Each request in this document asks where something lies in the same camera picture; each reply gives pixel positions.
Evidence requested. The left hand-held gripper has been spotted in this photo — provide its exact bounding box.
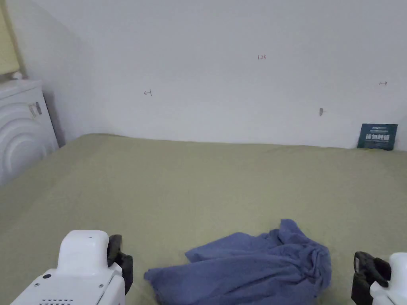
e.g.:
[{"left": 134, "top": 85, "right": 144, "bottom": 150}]
[{"left": 10, "top": 230, "right": 134, "bottom": 305}]

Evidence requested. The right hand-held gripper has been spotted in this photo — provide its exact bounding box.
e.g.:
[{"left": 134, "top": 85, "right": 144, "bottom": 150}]
[{"left": 351, "top": 251, "right": 407, "bottom": 305}]

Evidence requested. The blue garment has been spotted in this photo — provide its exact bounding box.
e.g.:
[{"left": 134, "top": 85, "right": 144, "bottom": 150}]
[{"left": 143, "top": 219, "right": 333, "bottom": 305}]

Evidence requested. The bed with pale green sheet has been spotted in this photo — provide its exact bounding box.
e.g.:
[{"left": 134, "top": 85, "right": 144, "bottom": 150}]
[{"left": 0, "top": 133, "right": 407, "bottom": 305}]

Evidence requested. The dark blue sign card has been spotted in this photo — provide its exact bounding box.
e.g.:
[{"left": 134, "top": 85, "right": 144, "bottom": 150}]
[{"left": 357, "top": 123, "right": 399, "bottom": 151}]

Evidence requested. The white washing machine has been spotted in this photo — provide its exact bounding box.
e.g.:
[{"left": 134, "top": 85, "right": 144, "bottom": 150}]
[{"left": 0, "top": 72, "right": 60, "bottom": 187}]

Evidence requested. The pale yellow curtain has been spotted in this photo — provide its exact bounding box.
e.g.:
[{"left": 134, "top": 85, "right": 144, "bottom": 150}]
[{"left": 0, "top": 0, "right": 27, "bottom": 77}]

